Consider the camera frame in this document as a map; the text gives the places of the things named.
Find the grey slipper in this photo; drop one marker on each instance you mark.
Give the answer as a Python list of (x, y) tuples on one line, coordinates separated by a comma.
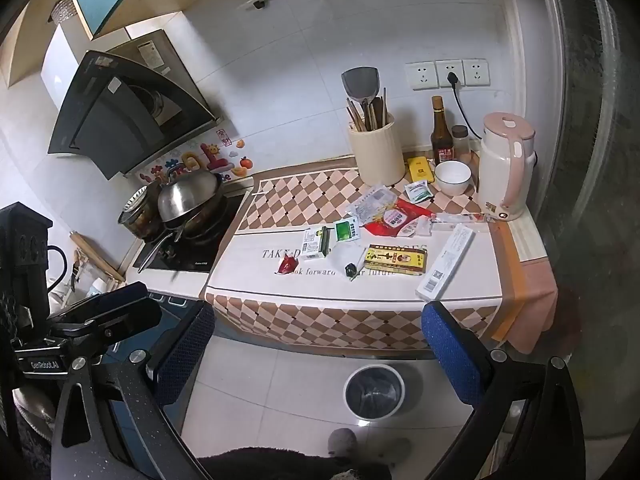
[(342, 442)]

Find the white bowl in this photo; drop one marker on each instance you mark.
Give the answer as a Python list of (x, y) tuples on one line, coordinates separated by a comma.
[(452, 180)]

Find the green packet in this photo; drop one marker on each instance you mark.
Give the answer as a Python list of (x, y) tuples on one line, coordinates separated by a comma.
[(347, 230)]

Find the grey spatula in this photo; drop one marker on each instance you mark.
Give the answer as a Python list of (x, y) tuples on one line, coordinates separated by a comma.
[(360, 82)]

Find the green and white sachet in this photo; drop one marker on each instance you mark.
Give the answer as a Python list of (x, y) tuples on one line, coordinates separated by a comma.
[(419, 192)]

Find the glass lidded pot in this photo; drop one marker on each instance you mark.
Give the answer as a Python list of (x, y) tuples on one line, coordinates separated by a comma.
[(137, 215)]

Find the white trash bin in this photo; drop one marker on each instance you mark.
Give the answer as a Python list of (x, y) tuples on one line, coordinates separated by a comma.
[(374, 392)]

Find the cream utensil holder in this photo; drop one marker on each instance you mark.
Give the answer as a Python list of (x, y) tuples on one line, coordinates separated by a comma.
[(377, 157)]

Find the red snack packet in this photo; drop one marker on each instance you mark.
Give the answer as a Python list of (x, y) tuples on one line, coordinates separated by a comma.
[(395, 220)]

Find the crystal ceiling lamp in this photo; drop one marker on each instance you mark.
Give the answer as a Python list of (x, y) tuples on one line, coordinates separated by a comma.
[(62, 9)]

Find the long clear plastic package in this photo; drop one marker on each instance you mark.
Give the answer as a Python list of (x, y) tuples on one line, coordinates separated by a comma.
[(457, 218)]

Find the small dark green wrapper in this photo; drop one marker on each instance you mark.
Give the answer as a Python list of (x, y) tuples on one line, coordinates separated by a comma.
[(351, 271)]

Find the small red wrapper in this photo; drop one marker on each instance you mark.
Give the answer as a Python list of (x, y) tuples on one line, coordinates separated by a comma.
[(287, 265)]

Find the wooden rolling pin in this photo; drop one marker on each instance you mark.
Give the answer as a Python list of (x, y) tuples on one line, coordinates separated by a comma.
[(97, 257)]

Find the brown spice jar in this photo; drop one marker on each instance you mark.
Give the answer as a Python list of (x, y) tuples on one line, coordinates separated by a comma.
[(461, 145)]

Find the small white carton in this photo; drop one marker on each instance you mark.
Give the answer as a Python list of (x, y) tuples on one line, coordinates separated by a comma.
[(312, 244)]

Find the bunch of wooden chopsticks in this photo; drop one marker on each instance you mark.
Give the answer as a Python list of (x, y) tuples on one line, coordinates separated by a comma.
[(356, 115)]

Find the white wall socket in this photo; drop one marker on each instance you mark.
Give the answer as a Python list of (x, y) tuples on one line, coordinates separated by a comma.
[(420, 76), (442, 67), (476, 72)]

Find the dark wok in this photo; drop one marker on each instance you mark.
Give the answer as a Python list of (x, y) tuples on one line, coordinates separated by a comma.
[(205, 222)]

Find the black range hood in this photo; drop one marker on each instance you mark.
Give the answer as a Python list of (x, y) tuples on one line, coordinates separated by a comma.
[(115, 115)]

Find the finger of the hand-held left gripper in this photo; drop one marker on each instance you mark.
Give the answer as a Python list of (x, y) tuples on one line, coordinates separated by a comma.
[(110, 312)]

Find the yellow and brown box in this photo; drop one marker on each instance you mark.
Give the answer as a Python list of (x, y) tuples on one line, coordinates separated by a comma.
[(395, 260)]

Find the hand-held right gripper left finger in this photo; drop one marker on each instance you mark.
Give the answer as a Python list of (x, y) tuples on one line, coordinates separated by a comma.
[(186, 350)]

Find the dark sauce bottle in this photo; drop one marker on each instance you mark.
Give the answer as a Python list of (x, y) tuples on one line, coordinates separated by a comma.
[(441, 135)]

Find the colourful wall stickers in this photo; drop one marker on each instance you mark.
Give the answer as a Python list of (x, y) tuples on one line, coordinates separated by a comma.
[(210, 157)]

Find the yellow packet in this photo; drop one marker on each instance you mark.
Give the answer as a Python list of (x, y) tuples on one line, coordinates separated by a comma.
[(420, 169)]

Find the glass sliding door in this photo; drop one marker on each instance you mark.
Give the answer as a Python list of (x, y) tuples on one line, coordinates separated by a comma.
[(595, 160)]

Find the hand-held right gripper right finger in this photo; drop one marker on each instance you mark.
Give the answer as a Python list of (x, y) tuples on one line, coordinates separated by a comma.
[(452, 355)]

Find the clear plastic wrapper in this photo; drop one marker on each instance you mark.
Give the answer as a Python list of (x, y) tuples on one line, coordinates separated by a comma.
[(372, 202)]

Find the black stove top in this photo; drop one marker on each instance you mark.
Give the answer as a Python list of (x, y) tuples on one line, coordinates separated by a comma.
[(200, 252)]

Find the long white box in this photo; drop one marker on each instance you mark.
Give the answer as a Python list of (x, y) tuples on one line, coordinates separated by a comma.
[(445, 262)]

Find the pink and white kettle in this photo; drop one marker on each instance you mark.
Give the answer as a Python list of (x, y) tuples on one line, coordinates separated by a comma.
[(505, 165)]

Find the checkered tablecloth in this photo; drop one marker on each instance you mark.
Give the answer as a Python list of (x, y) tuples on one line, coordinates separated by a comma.
[(300, 200)]

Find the steel pot lid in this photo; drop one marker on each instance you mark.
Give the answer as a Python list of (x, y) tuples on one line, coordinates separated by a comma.
[(187, 195)]

